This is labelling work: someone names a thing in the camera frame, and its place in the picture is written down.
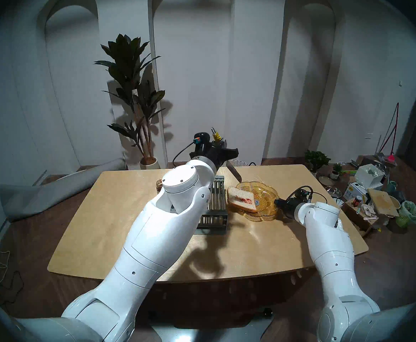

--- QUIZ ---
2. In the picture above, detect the grey dish rack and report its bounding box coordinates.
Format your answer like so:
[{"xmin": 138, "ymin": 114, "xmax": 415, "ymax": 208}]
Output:
[{"xmin": 195, "ymin": 175, "xmax": 229, "ymax": 235}]

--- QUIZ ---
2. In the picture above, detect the white open box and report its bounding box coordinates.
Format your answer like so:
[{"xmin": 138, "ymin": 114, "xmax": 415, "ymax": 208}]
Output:
[{"xmin": 355, "ymin": 164, "xmax": 386, "ymax": 190}]

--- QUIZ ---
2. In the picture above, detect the slice of white bread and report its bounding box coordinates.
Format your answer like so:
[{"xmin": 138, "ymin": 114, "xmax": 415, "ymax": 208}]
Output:
[{"xmin": 227, "ymin": 186, "xmax": 258, "ymax": 213}]

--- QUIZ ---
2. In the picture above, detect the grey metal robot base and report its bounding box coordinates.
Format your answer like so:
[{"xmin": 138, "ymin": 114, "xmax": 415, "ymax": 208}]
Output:
[{"xmin": 149, "ymin": 309, "xmax": 274, "ymax": 342}]

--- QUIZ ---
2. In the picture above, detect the green mesh bag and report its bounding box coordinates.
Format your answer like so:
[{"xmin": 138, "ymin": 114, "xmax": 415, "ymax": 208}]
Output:
[{"xmin": 396, "ymin": 201, "xmax": 416, "ymax": 228}]

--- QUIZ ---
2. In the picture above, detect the small bushy potted plant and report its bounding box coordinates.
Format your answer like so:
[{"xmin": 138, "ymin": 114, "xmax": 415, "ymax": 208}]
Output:
[{"xmin": 304, "ymin": 150, "xmax": 331, "ymax": 177}]

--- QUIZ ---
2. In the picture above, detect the tall potted leafy plant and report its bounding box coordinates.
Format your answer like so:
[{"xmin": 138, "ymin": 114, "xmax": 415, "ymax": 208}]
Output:
[{"xmin": 94, "ymin": 34, "xmax": 166, "ymax": 170}]

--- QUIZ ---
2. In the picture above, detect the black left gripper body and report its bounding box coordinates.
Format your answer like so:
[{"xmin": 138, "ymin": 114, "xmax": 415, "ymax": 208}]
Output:
[{"xmin": 197, "ymin": 154, "xmax": 226, "ymax": 169}]

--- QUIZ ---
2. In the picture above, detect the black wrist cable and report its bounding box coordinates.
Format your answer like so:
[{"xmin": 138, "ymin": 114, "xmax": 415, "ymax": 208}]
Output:
[
  {"xmin": 286, "ymin": 185, "xmax": 328, "ymax": 204},
  {"xmin": 172, "ymin": 140, "xmax": 198, "ymax": 164}
]

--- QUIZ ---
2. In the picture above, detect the low brown cardboard box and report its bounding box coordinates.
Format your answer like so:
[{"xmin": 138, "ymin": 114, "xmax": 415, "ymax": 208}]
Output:
[{"xmin": 341, "ymin": 201, "xmax": 379, "ymax": 238}]

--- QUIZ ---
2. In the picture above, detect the white carton with yellow print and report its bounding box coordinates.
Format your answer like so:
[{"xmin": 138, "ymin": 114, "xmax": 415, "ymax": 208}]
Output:
[{"xmin": 344, "ymin": 182, "xmax": 368, "ymax": 203}]

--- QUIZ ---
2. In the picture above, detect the thin floor cable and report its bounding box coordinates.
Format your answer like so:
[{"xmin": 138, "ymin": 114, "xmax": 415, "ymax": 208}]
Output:
[{"xmin": 0, "ymin": 234, "xmax": 25, "ymax": 306}]

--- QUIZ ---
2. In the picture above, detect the grey rolled mat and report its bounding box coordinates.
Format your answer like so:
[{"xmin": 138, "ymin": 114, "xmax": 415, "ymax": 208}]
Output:
[{"xmin": 0, "ymin": 158, "xmax": 126, "ymax": 222}]

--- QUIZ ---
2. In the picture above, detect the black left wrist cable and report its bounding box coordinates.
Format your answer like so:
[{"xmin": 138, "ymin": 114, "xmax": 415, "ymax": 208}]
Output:
[{"xmin": 172, "ymin": 140, "xmax": 198, "ymax": 164}]

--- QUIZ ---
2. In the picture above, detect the amber glass plate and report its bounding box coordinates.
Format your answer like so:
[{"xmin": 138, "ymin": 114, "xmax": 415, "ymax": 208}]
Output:
[{"xmin": 235, "ymin": 181, "xmax": 279, "ymax": 222}]

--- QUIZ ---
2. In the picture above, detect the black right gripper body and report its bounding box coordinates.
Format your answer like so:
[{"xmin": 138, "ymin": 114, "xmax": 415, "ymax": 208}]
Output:
[{"xmin": 281, "ymin": 197, "xmax": 303, "ymax": 219}]

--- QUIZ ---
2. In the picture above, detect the yellow-handled table knife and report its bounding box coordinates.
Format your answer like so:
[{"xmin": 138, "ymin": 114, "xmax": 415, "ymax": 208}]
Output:
[{"xmin": 211, "ymin": 127, "xmax": 243, "ymax": 183}]

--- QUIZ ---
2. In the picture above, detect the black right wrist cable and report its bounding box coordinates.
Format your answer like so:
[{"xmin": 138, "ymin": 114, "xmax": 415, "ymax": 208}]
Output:
[{"xmin": 286, "ymin": 185, "xmax": 328, "ymax": 204}]

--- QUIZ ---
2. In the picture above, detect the wooden cutting board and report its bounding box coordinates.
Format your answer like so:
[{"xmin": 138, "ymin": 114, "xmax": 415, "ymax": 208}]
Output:
[{"xmin": 367, "ymin": 188, "xmax": 399, "ymax": 217}]

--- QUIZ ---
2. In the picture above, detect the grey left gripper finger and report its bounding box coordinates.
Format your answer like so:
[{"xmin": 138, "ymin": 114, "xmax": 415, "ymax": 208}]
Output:
[
  {"xmin": 189, "ymin": 147, "xmax": 214, "ymax": 160},
  {"xmin": 216, "ymin": 139, "xmax": 239, "ymax": 162}
]

